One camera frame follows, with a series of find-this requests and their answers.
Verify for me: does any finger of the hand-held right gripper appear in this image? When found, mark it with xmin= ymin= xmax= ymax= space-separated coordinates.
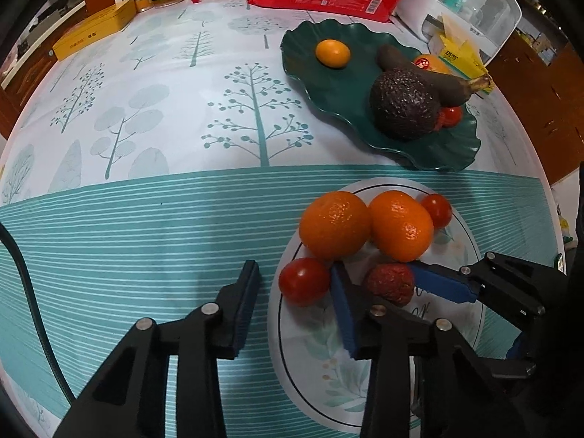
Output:
xmin=407 ymin=251 xmax=567 ymax=331
xmin=474 ymin=335 xmax=539 ymax=377

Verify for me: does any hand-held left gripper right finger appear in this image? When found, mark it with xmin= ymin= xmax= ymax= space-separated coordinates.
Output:
xmin=330 ymin=263 xmax=514 ymax=438

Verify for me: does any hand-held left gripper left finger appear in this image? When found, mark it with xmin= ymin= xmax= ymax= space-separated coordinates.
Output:
xmin=52 ymin=260 xmax=262 ymax=438

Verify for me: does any cherry tomato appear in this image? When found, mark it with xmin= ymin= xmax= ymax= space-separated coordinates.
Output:
xmin=278 ymin=257 xmax=331 ymax=307
xmin=420 ymin=193 xmax=453 ymax=230
xmin=440 ymin=106 xmax=464 ymax=128

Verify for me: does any wrinkled red date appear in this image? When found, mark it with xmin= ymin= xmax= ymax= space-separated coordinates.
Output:
xmin=364 ymin=263 xmax=416 ymax=307

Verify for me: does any white leaf-print plate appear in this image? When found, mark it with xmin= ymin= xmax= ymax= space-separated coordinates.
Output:
xmin=268 ymin=178 xmax=485 ymax=434

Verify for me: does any mandarin orange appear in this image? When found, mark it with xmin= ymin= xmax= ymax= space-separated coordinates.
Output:
xmin=299 ymin=191 xmax=371 ymax=262
xmin=368 ymin=190 xmax=434 ymax=263

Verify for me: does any dark avocado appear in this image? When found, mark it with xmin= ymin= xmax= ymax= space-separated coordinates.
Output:
xmin=369 ymin=68 xmax=442 ymax=141

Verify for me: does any overripe dark banana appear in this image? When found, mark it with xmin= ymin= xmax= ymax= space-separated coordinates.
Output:
xmin=377 ymin=45 xmax=494 ymax=107

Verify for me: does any large orange with red sticker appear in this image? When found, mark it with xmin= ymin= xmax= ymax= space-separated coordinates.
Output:
xmin=412 ymin=53 xmax=452 ymax=76

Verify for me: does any dark green scalloped plate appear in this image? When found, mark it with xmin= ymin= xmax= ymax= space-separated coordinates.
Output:
xmin=280 ymin=18 xmax=482 ymax=173

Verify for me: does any small orange kumquat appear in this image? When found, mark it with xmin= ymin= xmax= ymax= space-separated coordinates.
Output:
xmin=316 ymin=39 xmax=351 ymax=69

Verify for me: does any teal striped placemat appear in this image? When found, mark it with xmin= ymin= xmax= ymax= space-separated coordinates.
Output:
xmin=0 ymin=164 xmax=566 ymax=438

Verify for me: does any yellow tissue pack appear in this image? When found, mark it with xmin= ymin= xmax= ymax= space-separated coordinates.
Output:
xmin=429 ymin=14 xmax=496 ymax=94

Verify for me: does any yellow flat box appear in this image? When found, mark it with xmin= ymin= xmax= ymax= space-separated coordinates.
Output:
xmin=52 ymin=0 xmax=137 ymax=61

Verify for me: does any black cable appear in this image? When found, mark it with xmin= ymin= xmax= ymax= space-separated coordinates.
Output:
xmin=0 ymin=223 xmax=77 ymax=403

